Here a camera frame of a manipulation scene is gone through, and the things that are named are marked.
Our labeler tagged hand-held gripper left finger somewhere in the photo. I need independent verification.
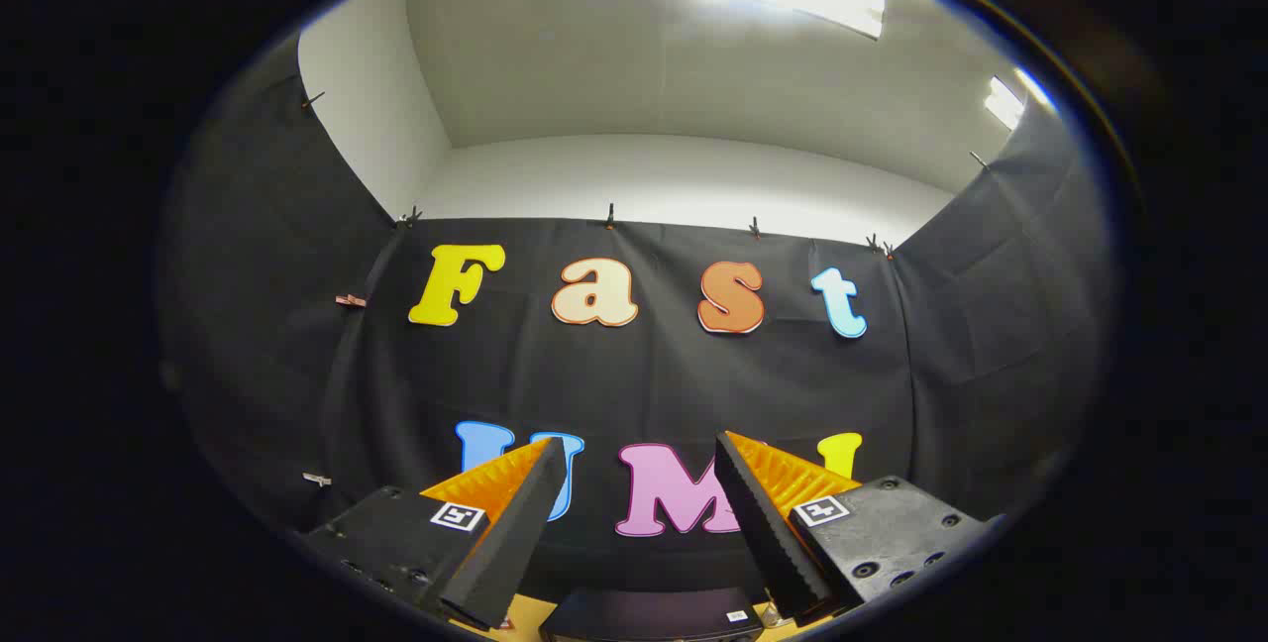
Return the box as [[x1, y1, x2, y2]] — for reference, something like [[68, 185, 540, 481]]
[[300, 436, 568, 633]]

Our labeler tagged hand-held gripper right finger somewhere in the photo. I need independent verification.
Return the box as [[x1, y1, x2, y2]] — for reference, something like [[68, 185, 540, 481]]
[[713, 430, 1006, 628]]

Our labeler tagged black toaster oven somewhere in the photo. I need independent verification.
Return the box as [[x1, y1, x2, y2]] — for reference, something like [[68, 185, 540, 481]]
[[540, 588, 764, 642]]

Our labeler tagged black backdrop cloth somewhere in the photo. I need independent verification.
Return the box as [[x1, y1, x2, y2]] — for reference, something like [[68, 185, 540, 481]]
[[158, 33, 1120, 603]]

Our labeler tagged row of black cloth clips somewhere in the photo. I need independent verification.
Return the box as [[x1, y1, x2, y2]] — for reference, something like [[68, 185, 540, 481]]
[[302, 92, 992, 259]]

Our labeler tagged small ceiling light panel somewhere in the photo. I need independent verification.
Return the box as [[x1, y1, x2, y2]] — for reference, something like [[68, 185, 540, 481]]
[[984, 75, 1027, 132]]

